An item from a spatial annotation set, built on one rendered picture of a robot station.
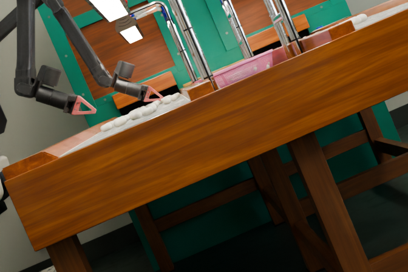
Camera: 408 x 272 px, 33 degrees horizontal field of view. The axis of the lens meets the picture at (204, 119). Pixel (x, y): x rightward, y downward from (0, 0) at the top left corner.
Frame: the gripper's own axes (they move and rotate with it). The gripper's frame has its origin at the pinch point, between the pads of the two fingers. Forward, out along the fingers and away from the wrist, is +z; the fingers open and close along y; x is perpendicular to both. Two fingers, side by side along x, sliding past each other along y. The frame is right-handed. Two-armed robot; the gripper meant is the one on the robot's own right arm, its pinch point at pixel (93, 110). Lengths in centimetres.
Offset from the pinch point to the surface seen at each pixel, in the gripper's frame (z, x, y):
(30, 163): 0, 8, -92
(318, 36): 51, -37, -82
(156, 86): 17, -14, 83
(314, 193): 59, -4, -89
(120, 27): -1.0, -30.8, 11.1
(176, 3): 17, -36, -64
